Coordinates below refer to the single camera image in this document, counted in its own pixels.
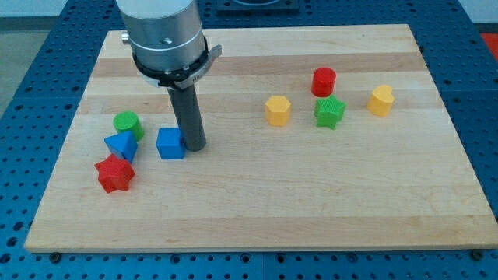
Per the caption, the black mounting ring with bracket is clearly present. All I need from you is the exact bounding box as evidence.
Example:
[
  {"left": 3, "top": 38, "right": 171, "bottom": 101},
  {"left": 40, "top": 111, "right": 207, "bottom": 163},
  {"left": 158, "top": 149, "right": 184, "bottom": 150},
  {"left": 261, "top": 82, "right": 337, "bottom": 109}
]
[{"left": 132, "top": 37, "right": 223, "bottom": 89}]

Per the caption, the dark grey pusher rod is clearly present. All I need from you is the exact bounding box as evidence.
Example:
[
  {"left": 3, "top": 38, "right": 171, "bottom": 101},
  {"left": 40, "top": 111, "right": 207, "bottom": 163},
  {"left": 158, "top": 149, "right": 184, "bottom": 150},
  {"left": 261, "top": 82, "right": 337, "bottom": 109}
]
[{"left": 167, "top": 86, "right": 206, "bottom": 152}]

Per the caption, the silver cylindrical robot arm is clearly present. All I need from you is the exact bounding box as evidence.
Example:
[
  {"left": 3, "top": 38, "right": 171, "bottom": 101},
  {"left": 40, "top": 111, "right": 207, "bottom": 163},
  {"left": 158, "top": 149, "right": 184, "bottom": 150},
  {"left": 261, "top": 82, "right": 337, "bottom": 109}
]
[{"left": 116, "top": 0, "right": 223, "bottom": 152}]

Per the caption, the red star block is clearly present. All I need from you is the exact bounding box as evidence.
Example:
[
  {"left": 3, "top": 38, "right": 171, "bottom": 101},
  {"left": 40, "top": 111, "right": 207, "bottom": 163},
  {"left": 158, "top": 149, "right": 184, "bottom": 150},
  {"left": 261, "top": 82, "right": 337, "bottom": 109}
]
[{"left": 94, "top": 154, "right": 135, "bottom": 193}]

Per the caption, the green star block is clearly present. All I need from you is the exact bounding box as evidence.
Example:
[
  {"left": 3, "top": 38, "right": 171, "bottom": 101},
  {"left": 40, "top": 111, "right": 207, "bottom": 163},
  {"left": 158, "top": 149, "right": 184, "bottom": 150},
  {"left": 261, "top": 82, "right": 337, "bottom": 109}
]
[{"left": 314, "top": 95, "right": 347, "bottom": 130}]

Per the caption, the blue cube block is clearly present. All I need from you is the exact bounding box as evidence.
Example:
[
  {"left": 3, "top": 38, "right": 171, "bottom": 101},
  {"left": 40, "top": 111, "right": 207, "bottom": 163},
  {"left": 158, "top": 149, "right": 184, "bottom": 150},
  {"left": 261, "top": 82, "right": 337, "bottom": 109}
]
[{"left": 156, "top": 128, "right": 185, "bottom": 159}]

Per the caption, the green cylinder block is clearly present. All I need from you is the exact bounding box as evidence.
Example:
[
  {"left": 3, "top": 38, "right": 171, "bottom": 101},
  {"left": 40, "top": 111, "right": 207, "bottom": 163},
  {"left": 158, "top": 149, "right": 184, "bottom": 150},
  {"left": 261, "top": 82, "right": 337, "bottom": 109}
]
[{"left": 113, "top": 110, "right": 145, "bottom": 142}]

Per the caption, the blue triangular prism block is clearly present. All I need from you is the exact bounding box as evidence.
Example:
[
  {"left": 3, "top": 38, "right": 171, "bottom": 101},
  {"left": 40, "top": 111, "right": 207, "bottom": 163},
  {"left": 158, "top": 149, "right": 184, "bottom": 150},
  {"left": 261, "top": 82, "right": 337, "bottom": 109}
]
[{"left": 104, "top": 131, "right": 138, "bottom": 163}]

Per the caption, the yellow hexagon block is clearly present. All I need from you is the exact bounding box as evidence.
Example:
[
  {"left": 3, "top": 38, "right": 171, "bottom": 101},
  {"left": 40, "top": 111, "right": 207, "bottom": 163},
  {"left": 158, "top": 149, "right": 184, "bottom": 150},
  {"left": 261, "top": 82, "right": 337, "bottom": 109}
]
[{"left": 265, "top": 95, "right": 292, "bottom": 127}]

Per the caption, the wooden board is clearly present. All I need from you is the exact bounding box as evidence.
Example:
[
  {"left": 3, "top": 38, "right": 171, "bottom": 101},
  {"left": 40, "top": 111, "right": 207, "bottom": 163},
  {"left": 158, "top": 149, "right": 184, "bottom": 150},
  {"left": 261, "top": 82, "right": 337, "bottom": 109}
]
[{"left": 25, "top": 24, "right": 497, "bottom": 253}]

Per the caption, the red cylinder block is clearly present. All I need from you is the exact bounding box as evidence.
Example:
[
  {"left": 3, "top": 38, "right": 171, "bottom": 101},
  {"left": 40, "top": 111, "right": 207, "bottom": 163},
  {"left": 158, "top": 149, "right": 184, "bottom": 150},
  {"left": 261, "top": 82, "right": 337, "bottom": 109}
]
[{"left": 311, "top": 67, "right": 336, "bottom": 98}]

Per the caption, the yellow heart block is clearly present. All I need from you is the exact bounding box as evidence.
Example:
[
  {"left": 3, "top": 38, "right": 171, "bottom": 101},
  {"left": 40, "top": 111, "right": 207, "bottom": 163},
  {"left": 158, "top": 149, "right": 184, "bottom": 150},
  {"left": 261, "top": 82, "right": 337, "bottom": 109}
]
[{"left": 366, "top": 85, "right": 395, "bottom": 117}]

